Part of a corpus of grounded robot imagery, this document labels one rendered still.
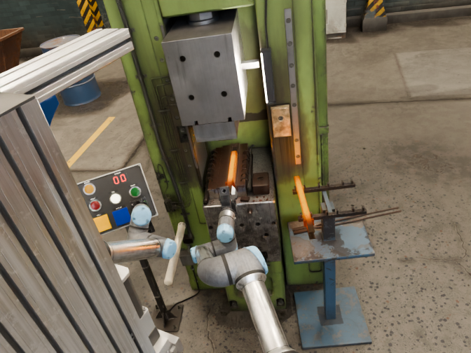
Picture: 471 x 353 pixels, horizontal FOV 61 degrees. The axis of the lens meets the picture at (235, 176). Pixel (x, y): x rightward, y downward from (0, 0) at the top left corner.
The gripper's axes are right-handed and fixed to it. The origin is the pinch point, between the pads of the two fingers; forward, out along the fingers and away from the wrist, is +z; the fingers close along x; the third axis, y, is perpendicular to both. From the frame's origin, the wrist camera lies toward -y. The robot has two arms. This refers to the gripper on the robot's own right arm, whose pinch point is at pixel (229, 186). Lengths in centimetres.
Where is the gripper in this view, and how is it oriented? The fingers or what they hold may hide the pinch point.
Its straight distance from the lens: 206.3
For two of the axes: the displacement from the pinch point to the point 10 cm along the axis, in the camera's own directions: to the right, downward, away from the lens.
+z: 0.6, -5.7, 8.2
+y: 1.5, 8.1, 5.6
